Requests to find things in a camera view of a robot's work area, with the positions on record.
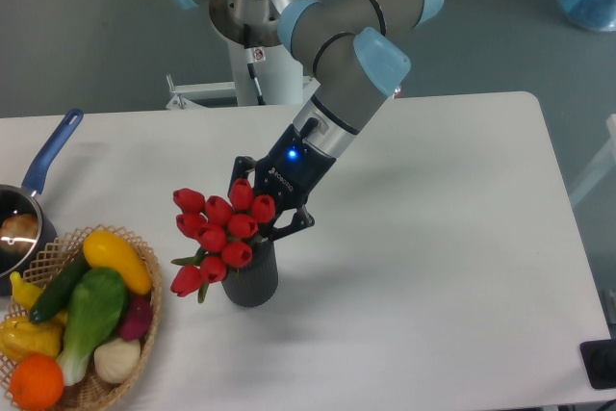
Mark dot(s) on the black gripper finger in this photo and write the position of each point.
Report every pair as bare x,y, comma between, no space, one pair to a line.
242,166
300,220

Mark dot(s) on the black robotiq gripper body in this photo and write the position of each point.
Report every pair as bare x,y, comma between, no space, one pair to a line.
290,171

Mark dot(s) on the red tulip bouquet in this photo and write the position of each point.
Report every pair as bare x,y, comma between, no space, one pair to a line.
226,230

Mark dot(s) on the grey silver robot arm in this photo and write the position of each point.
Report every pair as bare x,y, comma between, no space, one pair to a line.
347,48

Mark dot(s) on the dark grey ribbed vase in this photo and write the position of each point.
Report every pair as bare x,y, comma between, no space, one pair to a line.
254,284

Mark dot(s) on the yellow squash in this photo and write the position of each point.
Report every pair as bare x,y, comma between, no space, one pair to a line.
104,249

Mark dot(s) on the purple red onion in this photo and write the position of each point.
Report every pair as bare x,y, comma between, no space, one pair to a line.
137,319

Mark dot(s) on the green bok choy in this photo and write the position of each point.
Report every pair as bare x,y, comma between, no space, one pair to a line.
94,310

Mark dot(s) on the dark green cucumber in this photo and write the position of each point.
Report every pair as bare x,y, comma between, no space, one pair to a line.
66,280

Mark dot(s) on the brown bread roll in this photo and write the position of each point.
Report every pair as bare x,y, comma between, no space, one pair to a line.
19,233

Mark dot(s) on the white garlic bulb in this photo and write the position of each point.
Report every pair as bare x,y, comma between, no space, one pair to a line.
114,361

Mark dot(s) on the yellow banana pepper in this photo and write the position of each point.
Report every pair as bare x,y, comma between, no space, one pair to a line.
26,291

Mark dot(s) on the woven wicker basket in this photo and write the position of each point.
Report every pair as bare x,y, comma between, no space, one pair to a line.
92,393

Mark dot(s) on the yellow gourd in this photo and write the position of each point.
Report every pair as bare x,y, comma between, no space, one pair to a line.
20,338

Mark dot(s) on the orange fruit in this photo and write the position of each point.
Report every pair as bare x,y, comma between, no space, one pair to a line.
37,383

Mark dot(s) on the black device at table edge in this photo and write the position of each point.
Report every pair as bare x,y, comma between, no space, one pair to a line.
599,362

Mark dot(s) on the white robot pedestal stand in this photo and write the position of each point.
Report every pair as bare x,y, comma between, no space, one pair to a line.
260,76

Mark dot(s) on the blue handled saucepan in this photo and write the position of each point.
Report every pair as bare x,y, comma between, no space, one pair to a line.
24,198

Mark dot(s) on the white frame at right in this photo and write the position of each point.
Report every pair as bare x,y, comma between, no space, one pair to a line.
596,169

